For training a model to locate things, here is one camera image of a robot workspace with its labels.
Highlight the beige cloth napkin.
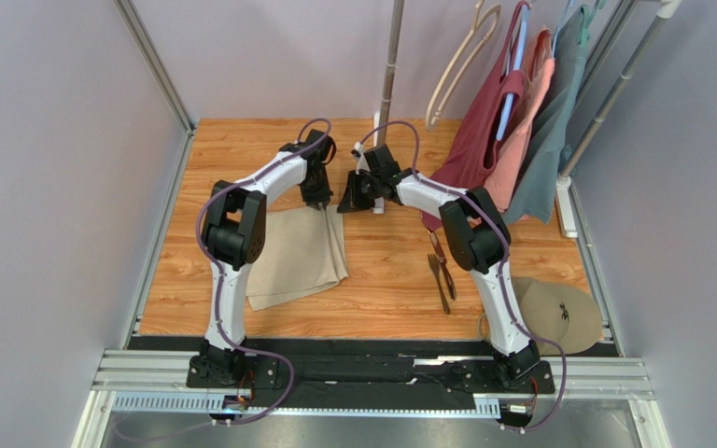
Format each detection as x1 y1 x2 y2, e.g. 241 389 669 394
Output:
246 205 349 312

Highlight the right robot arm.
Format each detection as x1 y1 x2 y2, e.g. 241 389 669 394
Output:
342 143 541 381

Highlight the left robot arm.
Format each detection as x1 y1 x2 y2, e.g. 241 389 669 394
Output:
191 130 335 384

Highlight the beige wooden hanger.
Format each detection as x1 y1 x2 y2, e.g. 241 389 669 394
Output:
425 1 502 132

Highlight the maroon tank top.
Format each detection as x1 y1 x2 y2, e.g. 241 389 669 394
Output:
419 3 534 232

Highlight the pink shirt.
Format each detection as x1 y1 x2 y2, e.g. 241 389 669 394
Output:
485 28 555 213

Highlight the left rack pole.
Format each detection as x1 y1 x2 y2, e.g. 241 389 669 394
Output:
373 0 405 146

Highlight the rack pole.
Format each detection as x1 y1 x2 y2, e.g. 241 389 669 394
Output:
373 0 405 146
557 0 682 186

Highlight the teal shirt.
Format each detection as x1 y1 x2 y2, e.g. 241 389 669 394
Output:
503 5 596 224

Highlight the right white rack foot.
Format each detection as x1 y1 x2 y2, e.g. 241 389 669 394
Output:
555 175 579 239

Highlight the blue hanger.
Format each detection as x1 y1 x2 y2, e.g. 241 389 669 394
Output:
495 1 532 141

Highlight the beige baseball cap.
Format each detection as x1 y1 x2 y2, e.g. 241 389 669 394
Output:
477 277 604 357

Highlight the right rack pole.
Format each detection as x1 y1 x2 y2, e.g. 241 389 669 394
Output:
557 0 682 186

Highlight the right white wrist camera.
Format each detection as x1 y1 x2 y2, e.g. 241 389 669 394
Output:
351 142 364 161

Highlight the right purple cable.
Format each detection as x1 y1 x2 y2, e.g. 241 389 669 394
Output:
355 120 568 434

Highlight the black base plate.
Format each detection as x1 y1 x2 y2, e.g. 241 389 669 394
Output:
126 336 617 413

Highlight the left aluminium corner post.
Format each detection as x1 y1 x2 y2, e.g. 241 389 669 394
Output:
114 0 196 135

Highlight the aluminium corner post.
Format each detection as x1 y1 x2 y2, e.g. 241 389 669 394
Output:
557 1 636 142
114 0 196 135

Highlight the right aluminium corner post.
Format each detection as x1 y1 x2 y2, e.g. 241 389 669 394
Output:
557 1 636 142

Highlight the aluminium frame rail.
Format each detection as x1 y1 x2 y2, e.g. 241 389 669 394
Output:
73 350 671 447

